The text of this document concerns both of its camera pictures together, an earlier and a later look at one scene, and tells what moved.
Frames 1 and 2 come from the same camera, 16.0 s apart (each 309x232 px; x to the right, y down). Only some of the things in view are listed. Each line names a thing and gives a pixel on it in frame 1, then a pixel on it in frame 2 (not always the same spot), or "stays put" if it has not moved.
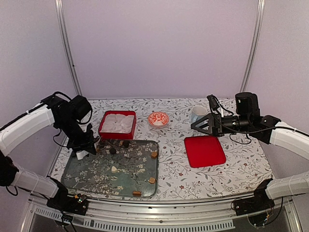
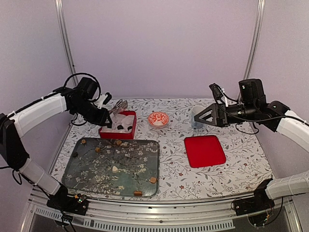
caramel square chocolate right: [152, 180] stays put
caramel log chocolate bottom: [136, 193] stays put
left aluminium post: [60, 12] stays put
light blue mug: [198, 112] stays put
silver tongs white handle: [81, 154] → [120, 106]
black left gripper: [87, 144] → [102, 120]
